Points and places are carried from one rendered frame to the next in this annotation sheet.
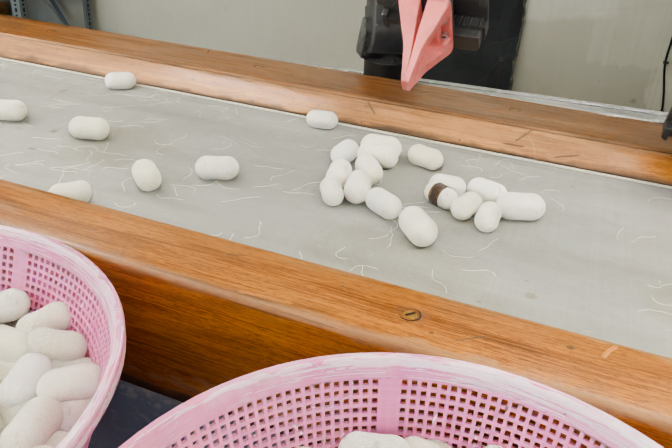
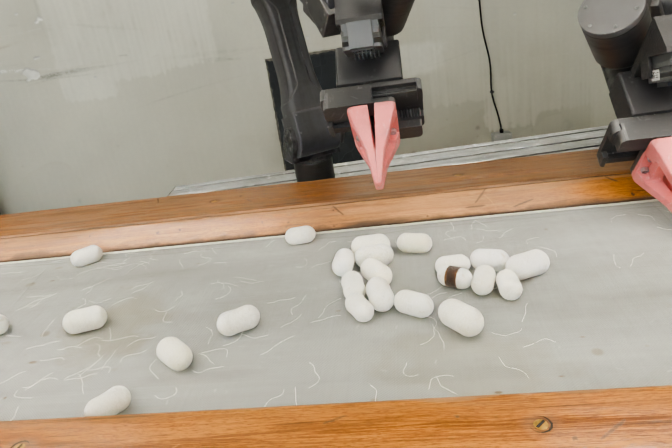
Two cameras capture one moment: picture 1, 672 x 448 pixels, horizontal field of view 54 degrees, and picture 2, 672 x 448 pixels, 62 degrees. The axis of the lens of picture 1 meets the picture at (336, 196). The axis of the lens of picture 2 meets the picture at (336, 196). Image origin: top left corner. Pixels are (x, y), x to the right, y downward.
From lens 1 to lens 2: 12 cm
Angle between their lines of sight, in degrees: 12
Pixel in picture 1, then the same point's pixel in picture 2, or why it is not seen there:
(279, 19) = (169, 142)
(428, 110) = (389, 197)
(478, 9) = (414, 101)
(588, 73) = (437, 116)
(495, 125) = (453, 194)
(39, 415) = not seen: outside the picture
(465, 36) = (409, 127)
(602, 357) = not seen: outside the picture
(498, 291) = (569, 358)
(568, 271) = (607, 314)
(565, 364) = not seen: outside the picture
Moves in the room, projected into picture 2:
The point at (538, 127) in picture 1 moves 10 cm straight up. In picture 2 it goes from (489, 185) to (484, 95)
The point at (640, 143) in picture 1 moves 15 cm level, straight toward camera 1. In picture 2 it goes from (576, 174) to (611, 233)
